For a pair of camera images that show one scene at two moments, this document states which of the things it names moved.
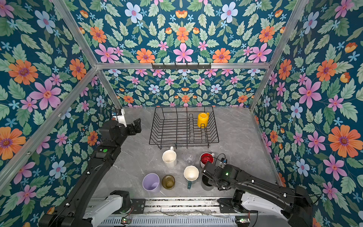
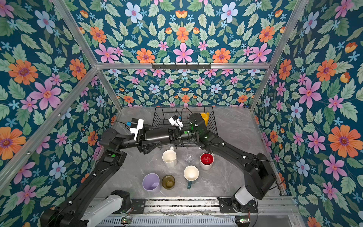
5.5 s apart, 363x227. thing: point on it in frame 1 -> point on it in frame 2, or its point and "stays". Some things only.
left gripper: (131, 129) -> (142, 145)
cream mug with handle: (169, 157) stays
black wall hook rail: (181, 66) stays
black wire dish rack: (173, 127) stays
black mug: (205, 184) -> (161, 135)
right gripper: (210, 182) -> (177, 137)
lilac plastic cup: (151, 182) stays
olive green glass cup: (168, 181) stays
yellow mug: (203, 119) stays
